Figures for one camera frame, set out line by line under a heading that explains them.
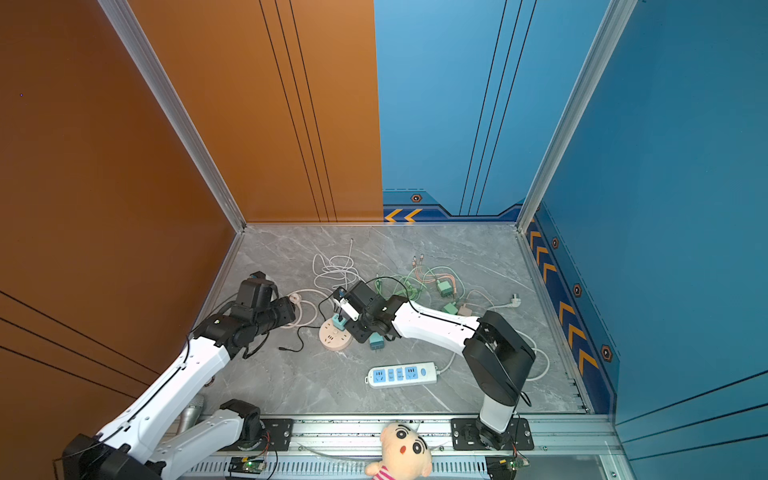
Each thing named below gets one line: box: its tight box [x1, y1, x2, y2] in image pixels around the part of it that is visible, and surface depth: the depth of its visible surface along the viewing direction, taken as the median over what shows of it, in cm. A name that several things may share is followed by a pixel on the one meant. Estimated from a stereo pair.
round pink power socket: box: [319, 318, 353, 352], surface depth 89 cm
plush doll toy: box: [365, 422, 432, 480], surface depth 66 cm
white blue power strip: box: [365, 362, 438, 387], surface depth 82 cm
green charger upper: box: [436, 279, 453, 297], surface depth 101 cm
